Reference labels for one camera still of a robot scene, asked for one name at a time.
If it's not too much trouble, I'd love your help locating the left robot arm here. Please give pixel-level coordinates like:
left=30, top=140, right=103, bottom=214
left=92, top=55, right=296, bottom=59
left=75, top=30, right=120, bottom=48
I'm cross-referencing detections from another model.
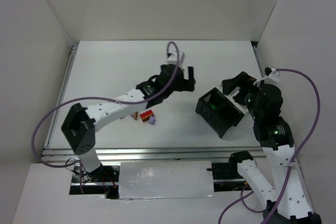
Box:
left=61, top=64, right=195, bottom=181

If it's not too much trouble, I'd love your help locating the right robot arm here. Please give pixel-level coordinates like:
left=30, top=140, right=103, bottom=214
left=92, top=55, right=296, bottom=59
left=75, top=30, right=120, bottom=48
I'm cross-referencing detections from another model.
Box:
left=222, top=68, right=322, bottom=223

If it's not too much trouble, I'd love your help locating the black compartment container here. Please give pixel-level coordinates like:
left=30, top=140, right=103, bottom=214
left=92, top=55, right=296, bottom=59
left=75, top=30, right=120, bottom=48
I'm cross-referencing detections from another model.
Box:
left=195, top=88, right=247, bottom=139

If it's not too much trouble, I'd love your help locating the red brown lego brick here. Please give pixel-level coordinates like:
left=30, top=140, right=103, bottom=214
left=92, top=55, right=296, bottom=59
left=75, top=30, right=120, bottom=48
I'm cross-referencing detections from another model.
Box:
left=140, top=110, right=154, bottom=122

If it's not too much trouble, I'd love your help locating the lavender lego brick front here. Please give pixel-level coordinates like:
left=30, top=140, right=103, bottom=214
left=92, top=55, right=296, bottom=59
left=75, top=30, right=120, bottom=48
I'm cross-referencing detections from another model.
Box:
left=149, top=116, right=156, bottom=125

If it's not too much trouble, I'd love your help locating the brown flat lego plate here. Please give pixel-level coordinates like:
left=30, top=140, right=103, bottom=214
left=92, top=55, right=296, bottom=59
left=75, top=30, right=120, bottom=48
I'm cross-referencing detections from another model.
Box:
left=133, top=112, right=138, bottom=120

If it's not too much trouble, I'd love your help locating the white taped cover sheet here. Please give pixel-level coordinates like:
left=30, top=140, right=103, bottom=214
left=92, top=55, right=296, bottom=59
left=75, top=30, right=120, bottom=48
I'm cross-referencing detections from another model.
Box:
left=119, top=161, right=215, bottom=199

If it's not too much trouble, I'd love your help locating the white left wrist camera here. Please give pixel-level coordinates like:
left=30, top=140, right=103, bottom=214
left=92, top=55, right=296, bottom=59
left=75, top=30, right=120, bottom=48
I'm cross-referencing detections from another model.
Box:
left=166, top=51, right=185, bottom=67

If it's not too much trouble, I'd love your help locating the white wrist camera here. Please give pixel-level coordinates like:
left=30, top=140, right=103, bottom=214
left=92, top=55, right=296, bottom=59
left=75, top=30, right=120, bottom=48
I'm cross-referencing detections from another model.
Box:
left=253, top=67, right=280, bottom=87
left=166, top=51, right=185, bottom=67

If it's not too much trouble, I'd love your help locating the aluminium right rail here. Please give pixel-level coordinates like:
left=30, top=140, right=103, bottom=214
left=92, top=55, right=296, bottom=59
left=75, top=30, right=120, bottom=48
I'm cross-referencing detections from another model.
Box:
left=251, top=41, right=265, bottom=77

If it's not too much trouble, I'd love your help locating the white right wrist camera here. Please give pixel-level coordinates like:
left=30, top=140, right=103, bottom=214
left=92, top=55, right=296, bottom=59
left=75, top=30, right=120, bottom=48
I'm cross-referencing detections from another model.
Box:
left=253, top=67, right=280, bottom=87

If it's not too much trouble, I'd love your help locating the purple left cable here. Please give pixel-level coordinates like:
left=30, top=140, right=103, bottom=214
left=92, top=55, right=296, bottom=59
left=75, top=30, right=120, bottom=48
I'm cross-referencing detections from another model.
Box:
left=31, top=41, right=184, bottom=195

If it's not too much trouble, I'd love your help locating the aluminium front rail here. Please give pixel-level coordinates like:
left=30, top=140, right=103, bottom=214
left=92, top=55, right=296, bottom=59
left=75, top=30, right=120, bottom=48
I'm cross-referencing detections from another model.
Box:
left=39, top=147, right=268, bottom=163

